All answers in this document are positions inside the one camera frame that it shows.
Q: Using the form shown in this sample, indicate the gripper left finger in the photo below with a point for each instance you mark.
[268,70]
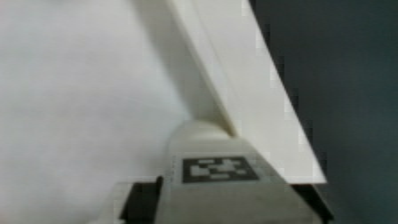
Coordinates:
[140,210]

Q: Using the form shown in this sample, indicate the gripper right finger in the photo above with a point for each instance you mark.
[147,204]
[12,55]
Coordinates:
[316,201]

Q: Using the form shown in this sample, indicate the white leg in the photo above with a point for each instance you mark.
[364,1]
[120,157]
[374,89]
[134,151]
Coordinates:
[223,187]

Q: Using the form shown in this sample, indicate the white square tabletop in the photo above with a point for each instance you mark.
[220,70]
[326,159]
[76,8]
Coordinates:
[118,68]

